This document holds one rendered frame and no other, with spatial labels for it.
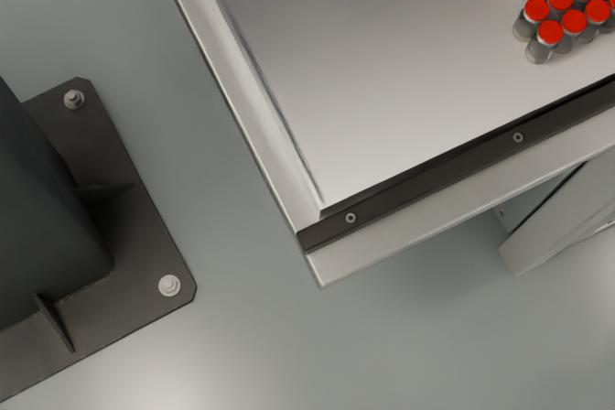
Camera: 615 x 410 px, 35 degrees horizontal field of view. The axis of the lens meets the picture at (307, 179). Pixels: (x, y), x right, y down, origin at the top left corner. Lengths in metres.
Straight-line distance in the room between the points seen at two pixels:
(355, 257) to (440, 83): 0.17
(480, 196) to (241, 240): 0.92
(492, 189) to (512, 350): 0.91
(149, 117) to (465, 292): 0.64
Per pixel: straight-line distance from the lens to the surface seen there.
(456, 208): 0.81
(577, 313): 1.74
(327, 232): 0.78
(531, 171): 0.83
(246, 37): 0.85
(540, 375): 1.72
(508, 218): 1.60
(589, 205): 1.29
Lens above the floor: 1.66
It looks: 74 degrees down
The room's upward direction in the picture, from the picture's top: 5 degrees clockwise
